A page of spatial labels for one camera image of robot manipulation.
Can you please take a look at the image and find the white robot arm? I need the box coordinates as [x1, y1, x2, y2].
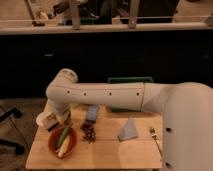
[46, 68, 213, 171]

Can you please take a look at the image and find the white paper cup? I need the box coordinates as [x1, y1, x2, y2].
[36, 112, 57, 129]

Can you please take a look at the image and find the green cucumber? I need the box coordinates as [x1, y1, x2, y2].
[56, 126, 71, 149]

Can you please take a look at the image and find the red bowl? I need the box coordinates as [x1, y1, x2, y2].
[48, 127, 77, 159]

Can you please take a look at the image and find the grey rectangular block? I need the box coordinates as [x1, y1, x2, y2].
[86, 105, 99, 121]

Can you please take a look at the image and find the yellow corn cob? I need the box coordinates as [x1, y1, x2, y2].
[57, 136, 70, 158]

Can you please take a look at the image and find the black office chair base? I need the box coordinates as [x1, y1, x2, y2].
[0, 106, 26, 156]

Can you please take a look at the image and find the green plastic bin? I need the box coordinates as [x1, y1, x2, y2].
[108, 76, 154, 113]

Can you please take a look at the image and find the grey triangular pyramid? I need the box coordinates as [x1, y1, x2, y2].
[118, 118, 138, 141]

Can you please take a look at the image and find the metal fork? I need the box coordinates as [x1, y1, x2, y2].
[149, 127, 162, 157]

